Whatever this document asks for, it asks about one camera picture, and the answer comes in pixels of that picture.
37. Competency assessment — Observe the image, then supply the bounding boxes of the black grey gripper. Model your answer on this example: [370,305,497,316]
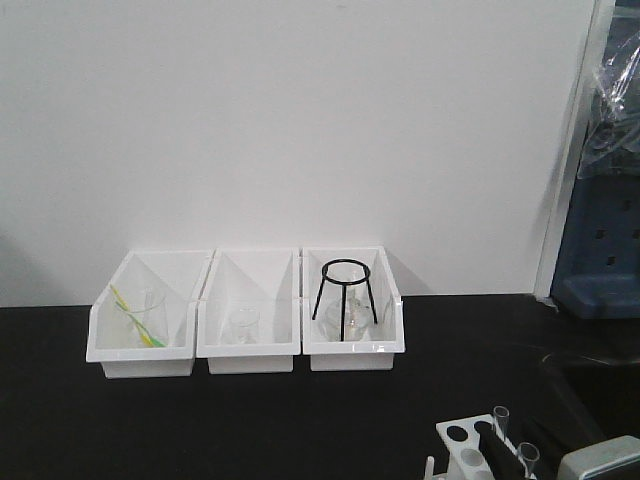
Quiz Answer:
[479,418,639,480]

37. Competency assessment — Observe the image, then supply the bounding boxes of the clear glass test tube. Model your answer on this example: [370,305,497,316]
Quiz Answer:
[517,442,540,479]

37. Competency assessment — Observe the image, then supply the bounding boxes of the white test tube rack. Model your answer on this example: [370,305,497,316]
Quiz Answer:
[423,414,494,480]

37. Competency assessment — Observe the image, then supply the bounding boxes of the blue grey pegboard drying rack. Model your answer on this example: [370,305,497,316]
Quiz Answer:
[551,1,639,320]

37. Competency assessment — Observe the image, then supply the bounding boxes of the black lab sink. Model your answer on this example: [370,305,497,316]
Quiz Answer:
[540,354,639,442]

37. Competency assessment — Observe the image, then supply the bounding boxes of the white right storage bin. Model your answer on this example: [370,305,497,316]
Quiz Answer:
[301,246,405,372]

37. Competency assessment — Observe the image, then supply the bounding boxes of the white storage bin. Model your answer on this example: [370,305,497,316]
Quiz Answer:
[301,246,405,372]
[196,248,301,375]
[85,250,214,379]

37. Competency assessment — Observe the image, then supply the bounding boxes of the clear glass flask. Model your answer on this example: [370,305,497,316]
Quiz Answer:
[323,262,374,341]

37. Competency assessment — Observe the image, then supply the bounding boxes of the small clear glass beaker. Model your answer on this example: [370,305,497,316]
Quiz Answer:
[230,308,260,344]

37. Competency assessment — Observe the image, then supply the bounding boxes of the white middle storage bin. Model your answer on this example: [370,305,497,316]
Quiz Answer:
[196,248,301,375]

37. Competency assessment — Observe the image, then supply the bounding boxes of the clear plastic bag of pegs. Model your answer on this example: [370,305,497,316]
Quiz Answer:
[577,32,639,179]

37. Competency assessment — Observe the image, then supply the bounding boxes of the white left storage bin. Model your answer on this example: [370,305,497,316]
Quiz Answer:
[85,250,214,379]

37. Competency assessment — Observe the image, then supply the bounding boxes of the black wire tripod stand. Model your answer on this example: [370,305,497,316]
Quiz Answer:
[312,258,379,342]

